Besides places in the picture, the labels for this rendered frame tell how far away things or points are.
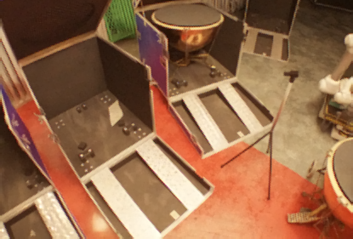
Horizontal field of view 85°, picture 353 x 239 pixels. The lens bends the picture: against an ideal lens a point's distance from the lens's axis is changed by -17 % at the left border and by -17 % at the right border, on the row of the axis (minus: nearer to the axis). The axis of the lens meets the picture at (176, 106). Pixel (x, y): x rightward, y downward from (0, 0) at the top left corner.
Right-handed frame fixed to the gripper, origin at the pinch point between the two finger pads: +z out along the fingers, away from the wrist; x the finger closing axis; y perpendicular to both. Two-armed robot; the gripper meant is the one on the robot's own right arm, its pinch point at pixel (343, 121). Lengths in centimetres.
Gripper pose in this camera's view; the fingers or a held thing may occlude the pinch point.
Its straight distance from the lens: 274.2
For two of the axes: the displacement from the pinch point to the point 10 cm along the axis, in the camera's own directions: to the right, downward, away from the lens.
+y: 5.8, -5.5, 6.0
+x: -8.1, -3.9, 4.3
